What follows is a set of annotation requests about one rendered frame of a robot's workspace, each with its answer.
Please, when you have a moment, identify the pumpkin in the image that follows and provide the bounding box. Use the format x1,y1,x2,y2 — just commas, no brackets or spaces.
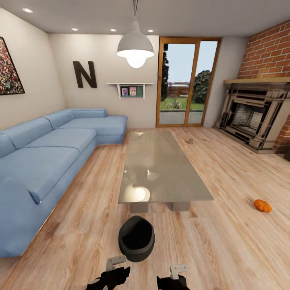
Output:
254,199,272,213

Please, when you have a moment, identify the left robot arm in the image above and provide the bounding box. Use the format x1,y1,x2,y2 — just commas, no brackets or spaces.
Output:
86,255,131,290

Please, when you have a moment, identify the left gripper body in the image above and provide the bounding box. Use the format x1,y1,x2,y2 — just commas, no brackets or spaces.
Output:
101,267,127,290

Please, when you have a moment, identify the cauldron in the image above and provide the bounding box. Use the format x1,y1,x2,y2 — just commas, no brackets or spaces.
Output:
118,215,155,263

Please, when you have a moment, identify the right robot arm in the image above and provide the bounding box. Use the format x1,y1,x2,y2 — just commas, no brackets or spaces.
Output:
157,264,190,290

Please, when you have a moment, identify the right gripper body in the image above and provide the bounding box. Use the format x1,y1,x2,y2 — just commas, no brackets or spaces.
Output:
161,276,186,290

